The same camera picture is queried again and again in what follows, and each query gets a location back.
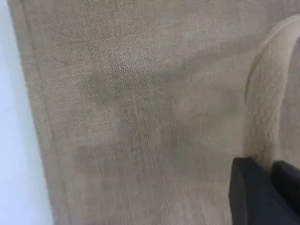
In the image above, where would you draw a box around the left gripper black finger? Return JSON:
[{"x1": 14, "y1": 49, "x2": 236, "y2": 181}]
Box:
[
  {"x1": 229, "y1": 157, "x2": 300, "y2": 225},
  {"x1": 271, "y1": 159, "x2": 300, "y2": 203}
]

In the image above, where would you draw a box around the brown jute bag with handle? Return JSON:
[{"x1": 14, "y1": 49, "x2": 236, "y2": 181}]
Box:
[{"x1": 7, "y1": 0, "x2": 300, "y2": 225}]

